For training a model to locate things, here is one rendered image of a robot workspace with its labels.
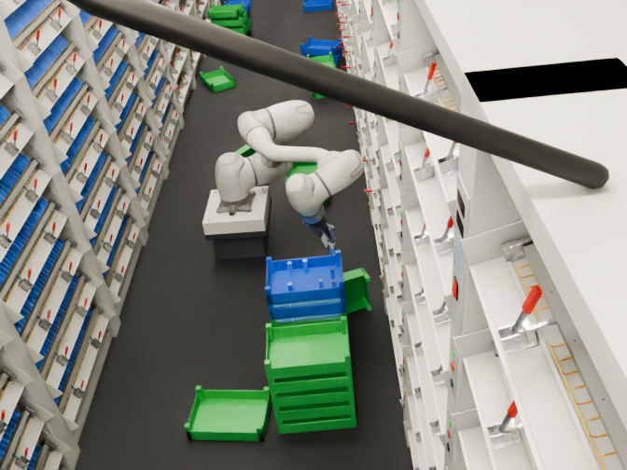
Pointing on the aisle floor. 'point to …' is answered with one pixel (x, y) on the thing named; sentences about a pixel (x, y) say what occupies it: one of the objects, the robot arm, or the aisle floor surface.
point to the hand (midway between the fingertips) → (327, 241)
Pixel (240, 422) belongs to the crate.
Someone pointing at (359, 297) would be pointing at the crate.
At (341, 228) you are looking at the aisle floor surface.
